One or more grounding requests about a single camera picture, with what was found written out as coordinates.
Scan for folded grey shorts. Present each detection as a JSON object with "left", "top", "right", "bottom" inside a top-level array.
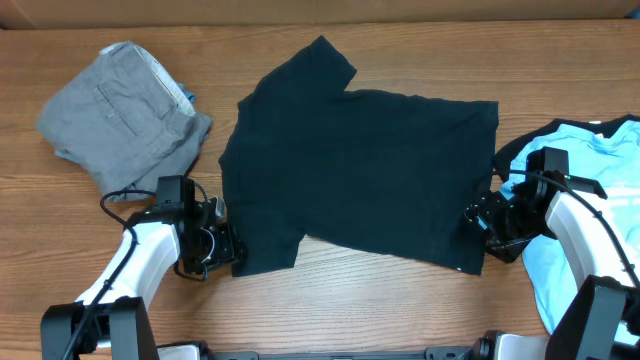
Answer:
[{"left": 36, "top": 42, "right": 213, "bottom": 201}]

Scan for light blue t-shirt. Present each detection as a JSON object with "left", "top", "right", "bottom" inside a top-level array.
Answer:
[{"left": 494, "top": 115, "right": 639, "bottom": 332}]

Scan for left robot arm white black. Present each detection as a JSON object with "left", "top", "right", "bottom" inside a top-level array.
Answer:
[{"left": 40, "top": 175, "right": 246, "bottom": 360}]

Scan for black garment under blue shirt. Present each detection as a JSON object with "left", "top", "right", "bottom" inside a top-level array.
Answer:
[{"left": 494, "top": 114, "right": 639, "bottom": 187}]

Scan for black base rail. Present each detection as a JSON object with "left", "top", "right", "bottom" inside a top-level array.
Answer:
[{"left": 159, "top": 339, "right": 481, "bottom": 360}]

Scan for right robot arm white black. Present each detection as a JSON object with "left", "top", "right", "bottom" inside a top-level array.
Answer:
[{"left": 462, "top": 147, "right": 639, "bottom": 360}]

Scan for black t-shirt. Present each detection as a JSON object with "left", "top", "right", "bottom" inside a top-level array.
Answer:
[{"left": 219, "top": 38, "right": 499, "bottom": 277}]

